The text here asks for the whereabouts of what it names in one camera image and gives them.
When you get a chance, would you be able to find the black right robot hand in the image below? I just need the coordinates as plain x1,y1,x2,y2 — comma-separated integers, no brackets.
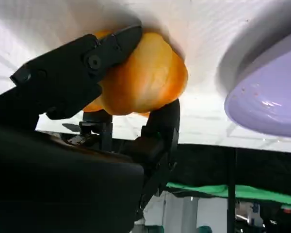
0,25,182,233

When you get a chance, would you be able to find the orange white toy bread roll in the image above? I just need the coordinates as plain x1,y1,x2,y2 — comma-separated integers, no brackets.
83,29,189,119

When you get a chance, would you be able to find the black pole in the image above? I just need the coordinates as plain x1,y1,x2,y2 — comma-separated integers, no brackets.
227,145,238,233

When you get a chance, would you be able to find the green cloth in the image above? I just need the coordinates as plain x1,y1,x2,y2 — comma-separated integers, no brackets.
166,182,291,206

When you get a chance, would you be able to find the black cloth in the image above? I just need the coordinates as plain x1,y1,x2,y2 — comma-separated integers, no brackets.
111,139,291,196

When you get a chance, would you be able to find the lilac plate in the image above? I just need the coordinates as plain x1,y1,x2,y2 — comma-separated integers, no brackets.
224,30,291,140

